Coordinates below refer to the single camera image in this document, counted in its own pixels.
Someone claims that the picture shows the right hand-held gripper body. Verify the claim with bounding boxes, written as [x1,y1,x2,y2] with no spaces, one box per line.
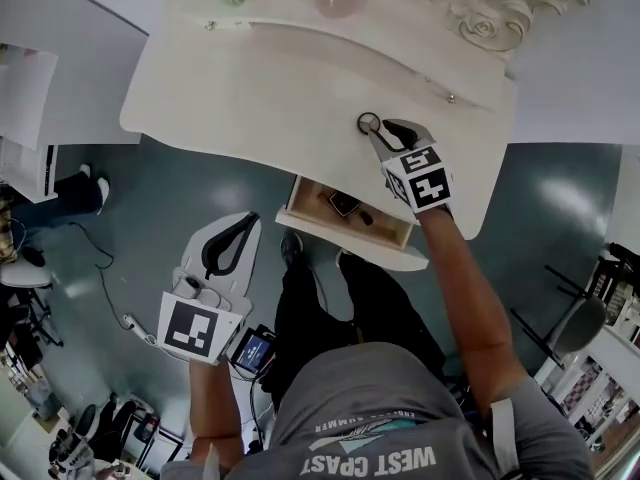
[380,140,455,214]

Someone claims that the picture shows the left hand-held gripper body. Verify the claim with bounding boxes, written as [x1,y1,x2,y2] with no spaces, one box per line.
[157,266,254,367]

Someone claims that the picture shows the small dark round object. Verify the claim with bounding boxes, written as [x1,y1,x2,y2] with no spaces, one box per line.
[356,111,384,135]

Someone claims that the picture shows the black square compact case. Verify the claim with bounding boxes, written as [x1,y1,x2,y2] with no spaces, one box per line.
[328,191,362,217]

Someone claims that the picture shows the table drawer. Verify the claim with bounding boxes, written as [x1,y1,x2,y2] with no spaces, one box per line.
[274,175,430,272]

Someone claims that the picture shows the person's right forearm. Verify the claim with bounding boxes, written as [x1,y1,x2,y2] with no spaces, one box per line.
[417,205,527,405]

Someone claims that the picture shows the person's left forearm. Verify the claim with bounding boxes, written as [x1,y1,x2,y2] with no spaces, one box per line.
[188,357,251,465]

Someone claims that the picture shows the white dressing table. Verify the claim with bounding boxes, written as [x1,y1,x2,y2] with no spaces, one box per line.
[118,0,596,272]

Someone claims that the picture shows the white power strip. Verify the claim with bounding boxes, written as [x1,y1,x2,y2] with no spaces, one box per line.
[122,312,159,348]

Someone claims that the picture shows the person's left black shoe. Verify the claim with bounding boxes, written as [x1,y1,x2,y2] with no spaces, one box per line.
[279,230,305,269]

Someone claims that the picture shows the black device with screen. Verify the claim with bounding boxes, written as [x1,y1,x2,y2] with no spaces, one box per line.
[227,324,279,377]

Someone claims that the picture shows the person's black trousers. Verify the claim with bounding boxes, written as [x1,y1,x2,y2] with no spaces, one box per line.
[273,252,447,395]

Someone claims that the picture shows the grey printed t-shirt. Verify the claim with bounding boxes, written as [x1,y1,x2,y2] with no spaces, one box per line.
[159,342,596,480]

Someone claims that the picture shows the grey chair with black legs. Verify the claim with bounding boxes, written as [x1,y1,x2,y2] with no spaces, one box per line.
[509,264,609,370]

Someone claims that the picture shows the white shelf unit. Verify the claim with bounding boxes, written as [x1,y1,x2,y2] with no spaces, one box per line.
[0,42,60,204]

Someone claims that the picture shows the white side cabinet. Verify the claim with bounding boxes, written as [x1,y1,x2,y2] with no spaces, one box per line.
[533,312,640,472]

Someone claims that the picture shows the thin black power cable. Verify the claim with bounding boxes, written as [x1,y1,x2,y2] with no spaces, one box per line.
[68,220,132,325]

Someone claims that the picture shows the white shoulder strap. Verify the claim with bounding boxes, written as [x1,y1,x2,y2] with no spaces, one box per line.
[488,397,517,475]
[205,442,222,480]

